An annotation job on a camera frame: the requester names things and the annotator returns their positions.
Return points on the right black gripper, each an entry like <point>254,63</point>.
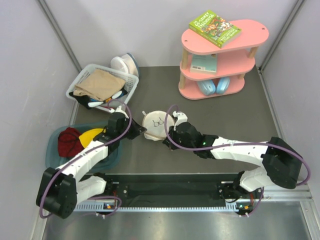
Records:
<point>172,133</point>

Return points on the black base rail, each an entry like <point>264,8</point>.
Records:
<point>186,190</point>

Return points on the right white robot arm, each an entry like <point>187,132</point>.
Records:
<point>276,162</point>

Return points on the black white garment in basket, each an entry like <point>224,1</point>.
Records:
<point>89,102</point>

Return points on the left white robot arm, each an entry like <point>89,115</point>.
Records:
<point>63,187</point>

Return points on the light blue headphones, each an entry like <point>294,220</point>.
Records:
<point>209,87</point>

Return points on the teal book on shelf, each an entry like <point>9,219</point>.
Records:
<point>205,64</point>

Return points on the beige folded cloth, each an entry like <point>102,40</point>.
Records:
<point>100,85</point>

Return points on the teal plastic tub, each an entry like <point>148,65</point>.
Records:
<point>52,158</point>

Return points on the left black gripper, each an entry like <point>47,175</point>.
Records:
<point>137,129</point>

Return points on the white mesh laundry bag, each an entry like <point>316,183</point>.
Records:
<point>154,122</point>

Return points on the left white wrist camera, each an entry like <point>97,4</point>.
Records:
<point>121,110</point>

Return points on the pink three-tier shelf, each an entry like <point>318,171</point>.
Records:
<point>234,60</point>

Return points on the white plastic basket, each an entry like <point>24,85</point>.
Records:
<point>131,83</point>

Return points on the green paperback book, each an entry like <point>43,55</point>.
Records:
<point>214,28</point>

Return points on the yellow cloth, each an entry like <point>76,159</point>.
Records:
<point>86,137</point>

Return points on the dark red knit cloth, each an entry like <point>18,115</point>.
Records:
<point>68,143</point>

